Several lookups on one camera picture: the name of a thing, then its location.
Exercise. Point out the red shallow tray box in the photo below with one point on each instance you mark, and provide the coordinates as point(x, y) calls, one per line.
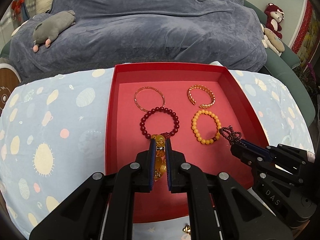
point(124, 139)

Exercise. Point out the grey plush mouse toy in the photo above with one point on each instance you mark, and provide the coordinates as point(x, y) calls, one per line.
point(48, 30)

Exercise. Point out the beige plush toy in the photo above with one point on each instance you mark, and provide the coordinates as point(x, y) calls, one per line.
point(272, 41)

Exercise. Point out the round wooden white table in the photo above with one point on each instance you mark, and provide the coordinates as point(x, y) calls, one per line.
point(9, 80)

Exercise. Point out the blue-grey sofa cover blanket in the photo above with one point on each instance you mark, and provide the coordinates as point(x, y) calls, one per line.
point(109, 32)

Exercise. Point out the thin gold bangle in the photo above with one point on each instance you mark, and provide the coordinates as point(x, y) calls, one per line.
point(147, 97)

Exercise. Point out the teal sofa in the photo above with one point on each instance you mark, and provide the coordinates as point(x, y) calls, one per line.
point(275, 66)

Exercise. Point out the blue curtain with red bow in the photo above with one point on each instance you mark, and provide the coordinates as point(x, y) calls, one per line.
point(22, 10)

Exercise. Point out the red monkey plush toy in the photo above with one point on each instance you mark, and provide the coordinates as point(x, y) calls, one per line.
point(275, 16)

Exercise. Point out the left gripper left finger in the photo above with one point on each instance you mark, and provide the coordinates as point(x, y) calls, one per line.
point(135, 177)

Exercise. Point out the dark garnet bead strand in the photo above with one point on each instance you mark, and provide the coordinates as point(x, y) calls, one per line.
point(232, 136)

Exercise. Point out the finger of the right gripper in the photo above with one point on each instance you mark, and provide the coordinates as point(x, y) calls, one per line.
point(290, 158)
point(254, 156)

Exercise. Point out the light blue patterned tablecloth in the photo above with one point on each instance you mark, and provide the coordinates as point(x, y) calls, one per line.
point(53, 135)

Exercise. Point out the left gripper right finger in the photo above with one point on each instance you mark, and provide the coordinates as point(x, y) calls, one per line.
point(184, 177)

